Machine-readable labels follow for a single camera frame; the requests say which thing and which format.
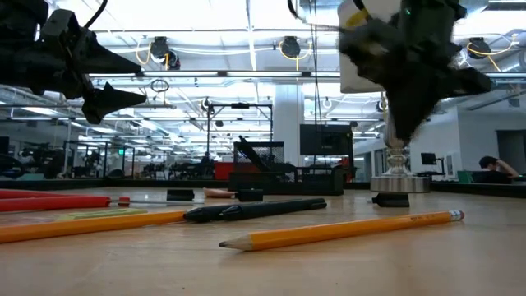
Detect black robot workstation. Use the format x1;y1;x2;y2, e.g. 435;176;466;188
61;139;136;180

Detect yellow cable tag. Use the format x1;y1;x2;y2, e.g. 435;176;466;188
344;8;371;29

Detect yellow pencil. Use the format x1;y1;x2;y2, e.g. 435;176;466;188
0;210;188;245
218;209;466;252

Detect slim black pen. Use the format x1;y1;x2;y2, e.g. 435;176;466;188
238;135;275;172

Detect black aluminium table frame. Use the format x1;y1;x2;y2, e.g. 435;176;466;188
0;177;526;199

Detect red handled scissors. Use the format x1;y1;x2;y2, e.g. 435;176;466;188
0;188;205;214

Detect red cabinet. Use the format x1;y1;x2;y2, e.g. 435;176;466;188
213;161;235;181

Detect black rig frame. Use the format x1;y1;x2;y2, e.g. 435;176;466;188
206;102;275;145

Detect black hanging cable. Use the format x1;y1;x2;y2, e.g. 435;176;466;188
310;0;322;126

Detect ceiling cable reel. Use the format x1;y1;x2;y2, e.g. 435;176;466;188
280;35;303;59
467;36;493;59
150;35;182;71

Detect hanging black ring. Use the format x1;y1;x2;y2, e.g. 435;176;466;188
150;78;170;94

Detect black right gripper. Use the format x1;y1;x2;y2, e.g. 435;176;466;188
339;16;494;145

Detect black marker pen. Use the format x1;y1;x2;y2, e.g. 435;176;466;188
182;203;264;224
219;197;329;220

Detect black binder clip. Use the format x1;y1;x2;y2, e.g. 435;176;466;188
166;188;196;202
236;187;265;203
371;192;411;208

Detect black mesh desk organizer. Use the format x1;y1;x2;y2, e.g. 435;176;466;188
228;141;345;197

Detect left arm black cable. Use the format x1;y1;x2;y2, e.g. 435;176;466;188
84;0;108;30

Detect white table lamp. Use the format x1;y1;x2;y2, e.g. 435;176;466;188
337;0;431;194

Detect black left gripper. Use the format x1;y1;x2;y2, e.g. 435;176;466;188
16;10;148;126

